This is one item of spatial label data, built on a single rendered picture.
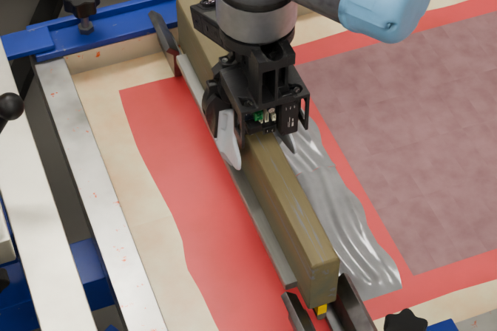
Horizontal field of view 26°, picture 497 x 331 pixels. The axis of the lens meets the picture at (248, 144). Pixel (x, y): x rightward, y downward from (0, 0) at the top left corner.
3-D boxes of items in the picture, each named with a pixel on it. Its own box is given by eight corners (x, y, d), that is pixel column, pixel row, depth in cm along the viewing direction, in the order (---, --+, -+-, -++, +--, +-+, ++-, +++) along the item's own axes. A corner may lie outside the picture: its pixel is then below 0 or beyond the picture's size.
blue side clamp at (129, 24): (251, 9, 145) (251, -30, 140) (265, 33, 142) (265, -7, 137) (33, 66, 138) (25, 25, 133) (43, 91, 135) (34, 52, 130)
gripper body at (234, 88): (238, 154, 105) (237, 66, 96) (209, 94, 111) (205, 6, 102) (310, 133, 107) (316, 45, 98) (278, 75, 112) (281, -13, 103)
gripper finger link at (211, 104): (201, 140, 111) (212, 78, 105) (196, 130, 112) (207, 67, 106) (243, 134, 113) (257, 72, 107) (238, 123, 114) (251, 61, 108)
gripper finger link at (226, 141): (222, 199, 113) (234, 138, 106) (203, 159, 116) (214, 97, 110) (249, 194, 114) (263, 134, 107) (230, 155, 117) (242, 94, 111)
